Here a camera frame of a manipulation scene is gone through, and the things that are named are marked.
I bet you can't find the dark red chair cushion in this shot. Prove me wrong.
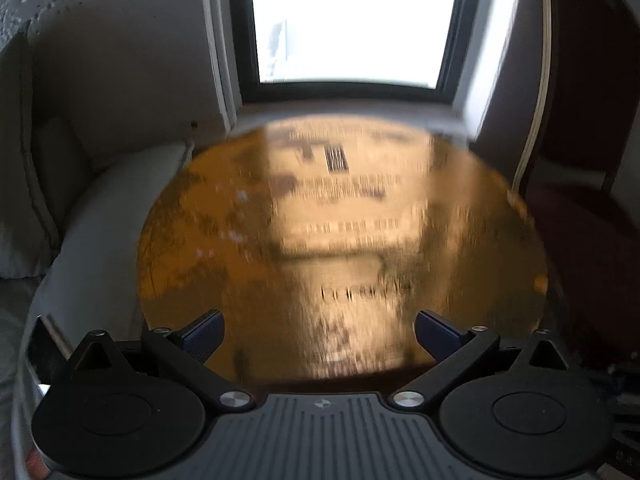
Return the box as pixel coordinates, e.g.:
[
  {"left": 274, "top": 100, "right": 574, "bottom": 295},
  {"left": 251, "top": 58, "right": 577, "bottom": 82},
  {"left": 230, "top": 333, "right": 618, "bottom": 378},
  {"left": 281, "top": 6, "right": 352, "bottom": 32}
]
[{"left": 526, "top": 184, "right": 639, "bottom": 394}]

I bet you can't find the beige sofa seat cushion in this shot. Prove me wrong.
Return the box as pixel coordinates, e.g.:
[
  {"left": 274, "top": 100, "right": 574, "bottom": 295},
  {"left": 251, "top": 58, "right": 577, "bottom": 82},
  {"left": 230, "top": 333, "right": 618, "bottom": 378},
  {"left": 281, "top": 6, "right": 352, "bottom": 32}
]
[{"left": 25, "top": 141, "right": 193, "bottom": 346}]

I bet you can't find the gold round box lid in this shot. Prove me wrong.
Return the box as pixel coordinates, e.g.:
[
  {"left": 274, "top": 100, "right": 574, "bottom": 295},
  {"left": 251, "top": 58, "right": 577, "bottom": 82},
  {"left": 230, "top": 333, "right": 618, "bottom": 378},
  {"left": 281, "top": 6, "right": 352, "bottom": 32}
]
[{"left": 138, "top": 116, "right": 548, "bottom": 389}]

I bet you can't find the beige sofa back cushion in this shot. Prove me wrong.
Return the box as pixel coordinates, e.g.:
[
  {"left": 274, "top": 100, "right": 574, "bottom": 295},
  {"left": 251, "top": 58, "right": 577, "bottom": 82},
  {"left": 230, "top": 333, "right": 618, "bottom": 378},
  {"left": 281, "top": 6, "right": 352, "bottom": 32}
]
[{"left": 1, "top": 26, "right": 63, "bottom": 280}]

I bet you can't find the black framed window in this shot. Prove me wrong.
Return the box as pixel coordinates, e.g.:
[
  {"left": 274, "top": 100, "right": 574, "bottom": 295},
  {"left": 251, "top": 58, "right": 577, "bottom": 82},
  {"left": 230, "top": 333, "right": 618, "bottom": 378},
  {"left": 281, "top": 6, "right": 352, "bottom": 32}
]
[{"left": 230, "top": 0, "right": 480, "bottom": 104}]

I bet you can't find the wooden chair frame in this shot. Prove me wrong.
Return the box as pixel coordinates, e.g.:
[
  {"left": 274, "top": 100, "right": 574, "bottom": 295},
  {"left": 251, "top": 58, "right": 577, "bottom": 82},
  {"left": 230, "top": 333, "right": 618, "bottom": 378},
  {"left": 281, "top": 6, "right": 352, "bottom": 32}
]
[{"left": 512, "top": 0, "right": 639, "bottom": 195}]

